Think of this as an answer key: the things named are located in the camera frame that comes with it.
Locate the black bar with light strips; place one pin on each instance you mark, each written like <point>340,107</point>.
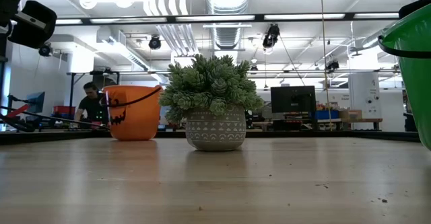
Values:
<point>202,18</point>

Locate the orange pumpkin face bucket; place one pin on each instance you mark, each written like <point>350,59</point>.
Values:
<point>141,116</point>

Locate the green plastic bucket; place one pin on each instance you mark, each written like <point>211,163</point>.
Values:
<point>421,82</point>

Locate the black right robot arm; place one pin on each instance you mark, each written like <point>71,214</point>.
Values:
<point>415,7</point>

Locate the black office chair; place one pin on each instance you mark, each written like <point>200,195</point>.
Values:
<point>410,121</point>

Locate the small dark monitor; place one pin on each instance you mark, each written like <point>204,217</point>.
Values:
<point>37,101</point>

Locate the person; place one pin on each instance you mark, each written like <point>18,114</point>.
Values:
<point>91,106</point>

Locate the black metal stand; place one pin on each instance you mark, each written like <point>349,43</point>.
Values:
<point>71,89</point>

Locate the potted green succulent plant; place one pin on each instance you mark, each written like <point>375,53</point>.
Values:
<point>208,82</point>

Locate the black ceiling camera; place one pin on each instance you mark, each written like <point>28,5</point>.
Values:
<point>45,50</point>
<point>271,35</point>
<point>155,43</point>
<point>332,66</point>

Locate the cardboard box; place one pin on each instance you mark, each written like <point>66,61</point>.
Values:
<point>352,114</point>

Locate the wooden desk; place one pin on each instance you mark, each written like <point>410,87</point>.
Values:
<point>367,120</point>

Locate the blue storage box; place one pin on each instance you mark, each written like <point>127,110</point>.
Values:
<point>326,114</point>

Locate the white column with signs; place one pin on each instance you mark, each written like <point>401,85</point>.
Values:
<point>365,96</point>

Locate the black computer monitor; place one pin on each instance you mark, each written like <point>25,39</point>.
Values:
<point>293,99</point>

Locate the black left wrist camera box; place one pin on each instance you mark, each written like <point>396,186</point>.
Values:
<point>37,32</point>

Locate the silver ventilation duct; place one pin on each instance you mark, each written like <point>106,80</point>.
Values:
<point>228,37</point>

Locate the red storage bin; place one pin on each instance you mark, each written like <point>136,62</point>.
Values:
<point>64,109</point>

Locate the red angled bar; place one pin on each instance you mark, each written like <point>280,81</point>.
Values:
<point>18,110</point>

